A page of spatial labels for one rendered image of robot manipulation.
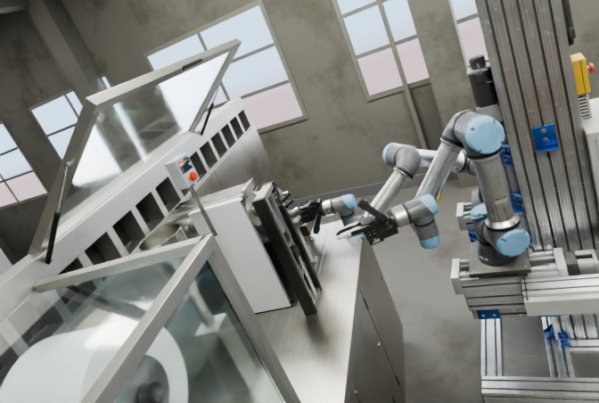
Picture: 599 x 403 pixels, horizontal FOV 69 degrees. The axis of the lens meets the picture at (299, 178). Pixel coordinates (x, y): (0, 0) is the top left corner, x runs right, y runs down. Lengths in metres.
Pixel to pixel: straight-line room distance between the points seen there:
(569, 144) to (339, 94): 2.87
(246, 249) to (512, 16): 1.30
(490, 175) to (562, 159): 0.41
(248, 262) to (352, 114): 2.85
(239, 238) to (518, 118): 1.17
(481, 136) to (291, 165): 3.57
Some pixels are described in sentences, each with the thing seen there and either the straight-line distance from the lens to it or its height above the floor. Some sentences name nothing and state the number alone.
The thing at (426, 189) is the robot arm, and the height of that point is 1.23.
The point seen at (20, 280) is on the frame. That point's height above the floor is 1.63.
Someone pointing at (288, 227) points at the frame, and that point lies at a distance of 1.79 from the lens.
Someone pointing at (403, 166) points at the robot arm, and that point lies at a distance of 2.01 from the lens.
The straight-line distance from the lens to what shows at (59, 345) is 1.00.
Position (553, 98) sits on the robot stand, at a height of 1.37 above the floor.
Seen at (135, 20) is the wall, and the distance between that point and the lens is 5.36.
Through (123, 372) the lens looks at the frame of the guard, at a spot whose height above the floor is 1.59.
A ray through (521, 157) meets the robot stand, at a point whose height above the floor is 1.16.
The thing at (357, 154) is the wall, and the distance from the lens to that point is 4.60.
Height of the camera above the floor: 1.97
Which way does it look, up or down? 19 degrees down
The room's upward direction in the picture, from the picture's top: 23 degrees counter-clockwise
